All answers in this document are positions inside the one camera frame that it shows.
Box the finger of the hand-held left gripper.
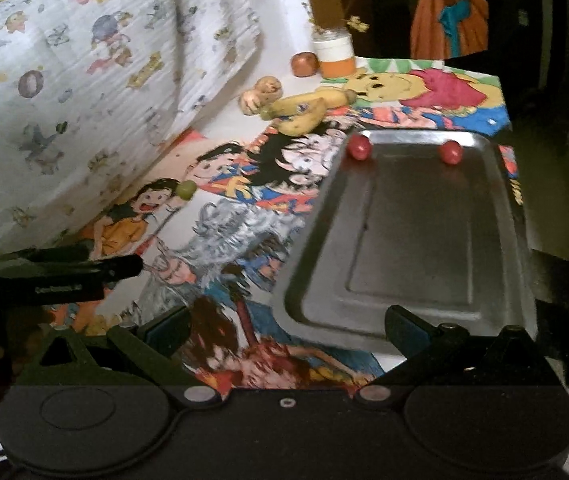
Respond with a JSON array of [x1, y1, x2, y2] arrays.
[[24, 254, 144, 287], [0, 243, 93, 267]]

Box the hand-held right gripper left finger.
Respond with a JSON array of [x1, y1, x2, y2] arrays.
[[25, 305, 225, 406]]

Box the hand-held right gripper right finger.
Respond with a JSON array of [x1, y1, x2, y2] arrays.
[[359, 304, 564, 405]]

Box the metal tray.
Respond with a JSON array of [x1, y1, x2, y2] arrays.
[[272, 129, 540, 357]]

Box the red grape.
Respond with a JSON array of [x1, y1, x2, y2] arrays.
[[347, 134, 372, 160], [439, 140, 463, 165]]

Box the tan striped round fruit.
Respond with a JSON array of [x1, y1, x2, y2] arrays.
[[256, 76, 284, 102], [239, 90, 264, 115]]

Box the small yellow banana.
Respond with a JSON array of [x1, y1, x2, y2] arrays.
[[270, 100, 328, 136]]

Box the large yellow banana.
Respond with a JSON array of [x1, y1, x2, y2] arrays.
[[269, 87, 360, 117]]

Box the cartoon printed tablecloth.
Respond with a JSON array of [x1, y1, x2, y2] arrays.
[[47, 55, 523, 392]]

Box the white cartoon printed cloth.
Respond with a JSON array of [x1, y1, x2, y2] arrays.
[[0, 0, 265, 261]]

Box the red apple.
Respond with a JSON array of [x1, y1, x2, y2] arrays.
[[291, 52, 320, 78]]

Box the white and orange jar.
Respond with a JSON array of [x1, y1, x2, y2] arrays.
[[312, 26, 356, 79]]

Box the orange dress with blue bow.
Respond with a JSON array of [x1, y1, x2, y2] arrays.
[[409, 0, 489, 59]]

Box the yellow dried flower branch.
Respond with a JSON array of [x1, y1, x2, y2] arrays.
[[309, 0, 371, 33]]

